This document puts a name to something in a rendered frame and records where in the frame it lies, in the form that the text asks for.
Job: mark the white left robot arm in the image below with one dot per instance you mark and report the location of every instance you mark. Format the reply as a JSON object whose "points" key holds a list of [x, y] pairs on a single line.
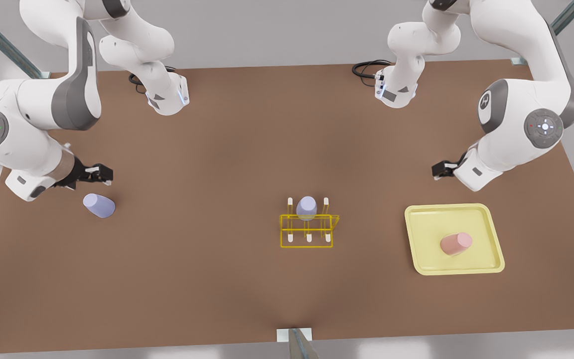
{"points": [[516, 124]]}

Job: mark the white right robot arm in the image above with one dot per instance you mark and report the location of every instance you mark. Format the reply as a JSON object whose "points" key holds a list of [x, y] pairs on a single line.
{"points": [[28, 99]]}

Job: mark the lavender cup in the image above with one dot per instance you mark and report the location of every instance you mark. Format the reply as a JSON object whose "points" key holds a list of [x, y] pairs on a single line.
{"points": [[98, 205], [306, 208]]}

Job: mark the pale yellow tray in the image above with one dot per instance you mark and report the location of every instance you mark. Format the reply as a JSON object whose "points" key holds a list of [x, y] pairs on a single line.
{"points": [[426, 239]]}

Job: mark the pink cup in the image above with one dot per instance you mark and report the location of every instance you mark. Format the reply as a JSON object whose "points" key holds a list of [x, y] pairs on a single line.
{"points": [[455, 244]]}

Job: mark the silver frame post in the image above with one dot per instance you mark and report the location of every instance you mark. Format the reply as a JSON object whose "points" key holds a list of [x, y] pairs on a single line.
{"points": [[3, 42], [568, 12], [299, 344]]}

